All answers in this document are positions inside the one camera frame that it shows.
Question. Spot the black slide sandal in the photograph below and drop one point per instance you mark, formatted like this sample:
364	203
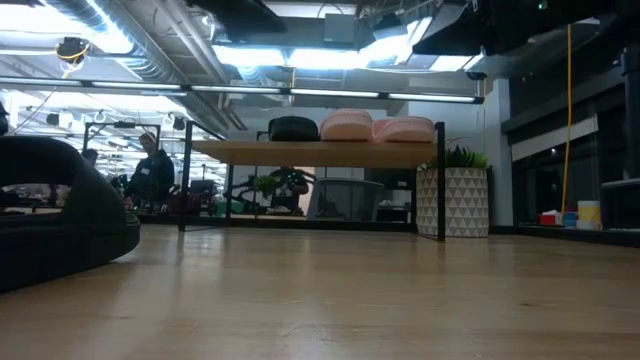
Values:
75	240
292	130

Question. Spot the pink slide sandal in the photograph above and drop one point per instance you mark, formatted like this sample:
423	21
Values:
345	127
407	131

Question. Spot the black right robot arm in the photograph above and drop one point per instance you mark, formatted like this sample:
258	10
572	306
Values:
525	25

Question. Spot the grey office chair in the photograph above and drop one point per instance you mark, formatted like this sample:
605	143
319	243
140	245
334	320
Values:
345	200

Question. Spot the small background plant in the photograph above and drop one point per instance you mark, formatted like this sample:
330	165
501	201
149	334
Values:
265	184

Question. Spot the long ceiling light bar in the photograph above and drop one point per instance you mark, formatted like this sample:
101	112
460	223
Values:
240	89

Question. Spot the green plant in patterned pot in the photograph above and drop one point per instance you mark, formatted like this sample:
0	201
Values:
452	205

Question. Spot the grey ceiling junction box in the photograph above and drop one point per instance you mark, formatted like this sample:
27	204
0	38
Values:
340	27

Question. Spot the red box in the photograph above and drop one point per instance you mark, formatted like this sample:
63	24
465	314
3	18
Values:
547	219

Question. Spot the blue container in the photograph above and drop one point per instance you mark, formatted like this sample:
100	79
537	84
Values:
570	220

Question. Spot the black side desk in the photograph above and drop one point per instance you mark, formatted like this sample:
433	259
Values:
622	205

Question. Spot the wooden shelf with black frame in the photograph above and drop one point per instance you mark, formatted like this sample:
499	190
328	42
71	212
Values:
310	154

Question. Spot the black aluminium rig frame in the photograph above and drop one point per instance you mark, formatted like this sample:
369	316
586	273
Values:
300	223

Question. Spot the black security camera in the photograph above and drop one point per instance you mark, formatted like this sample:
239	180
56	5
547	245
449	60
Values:
476	75

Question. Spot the black background rig frame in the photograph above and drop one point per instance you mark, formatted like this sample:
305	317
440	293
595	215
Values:
122	124

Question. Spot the silver ventilation duct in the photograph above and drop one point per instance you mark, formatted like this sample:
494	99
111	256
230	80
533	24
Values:
145	50

